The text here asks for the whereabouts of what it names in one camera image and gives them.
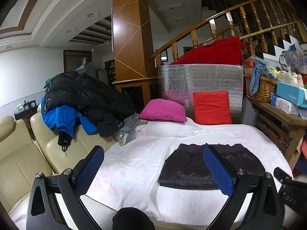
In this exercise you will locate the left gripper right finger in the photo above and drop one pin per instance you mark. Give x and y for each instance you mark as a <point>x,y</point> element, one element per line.
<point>264,211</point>

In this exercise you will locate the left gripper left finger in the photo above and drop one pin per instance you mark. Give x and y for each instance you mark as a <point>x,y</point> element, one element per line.
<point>44,211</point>

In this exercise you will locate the pile of dark clothes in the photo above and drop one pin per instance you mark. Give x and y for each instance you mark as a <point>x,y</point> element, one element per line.
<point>103,105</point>

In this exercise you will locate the wooden shelf table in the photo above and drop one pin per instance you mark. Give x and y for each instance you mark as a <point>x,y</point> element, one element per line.
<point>284,130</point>

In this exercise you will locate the cream leather sofa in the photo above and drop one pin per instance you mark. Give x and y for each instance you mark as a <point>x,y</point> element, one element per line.
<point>21,159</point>

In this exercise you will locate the person's dark sleeve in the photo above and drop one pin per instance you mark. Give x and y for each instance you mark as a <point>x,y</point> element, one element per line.
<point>131,218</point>

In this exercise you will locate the white patterned package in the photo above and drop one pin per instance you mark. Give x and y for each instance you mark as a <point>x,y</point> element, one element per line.
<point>288,107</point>

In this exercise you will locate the white bed blanket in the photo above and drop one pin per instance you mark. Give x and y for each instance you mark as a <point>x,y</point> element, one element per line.
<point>129,174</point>

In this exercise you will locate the teal cardboard box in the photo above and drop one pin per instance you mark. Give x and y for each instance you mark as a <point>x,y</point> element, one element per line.
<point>292,93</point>

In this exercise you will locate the blue jacket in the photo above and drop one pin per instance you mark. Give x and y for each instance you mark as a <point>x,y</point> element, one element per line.
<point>65,118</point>

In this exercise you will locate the wicker basket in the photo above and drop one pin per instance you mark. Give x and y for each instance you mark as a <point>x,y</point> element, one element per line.
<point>266,88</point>

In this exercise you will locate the grey garment in plastic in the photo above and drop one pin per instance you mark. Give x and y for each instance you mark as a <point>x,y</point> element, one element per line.
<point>128,129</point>

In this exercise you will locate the red pillow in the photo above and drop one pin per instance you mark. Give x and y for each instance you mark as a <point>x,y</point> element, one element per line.
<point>212,108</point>

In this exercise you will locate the light blue cloth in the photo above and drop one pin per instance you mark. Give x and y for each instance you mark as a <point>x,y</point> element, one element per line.
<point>260,69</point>

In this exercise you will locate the magenta pillow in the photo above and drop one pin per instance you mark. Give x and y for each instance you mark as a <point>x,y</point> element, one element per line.
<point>163,110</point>

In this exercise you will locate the red blanket on railing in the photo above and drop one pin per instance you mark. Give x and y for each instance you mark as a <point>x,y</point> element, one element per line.
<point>221,51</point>

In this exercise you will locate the silver foil insulation board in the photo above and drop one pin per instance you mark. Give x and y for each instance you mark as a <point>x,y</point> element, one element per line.
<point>178,83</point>

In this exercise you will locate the wooden stair railing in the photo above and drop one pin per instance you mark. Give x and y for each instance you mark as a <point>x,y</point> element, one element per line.
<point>266,27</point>

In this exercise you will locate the wooden pillar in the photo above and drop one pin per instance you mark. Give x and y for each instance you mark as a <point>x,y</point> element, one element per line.
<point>133,47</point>

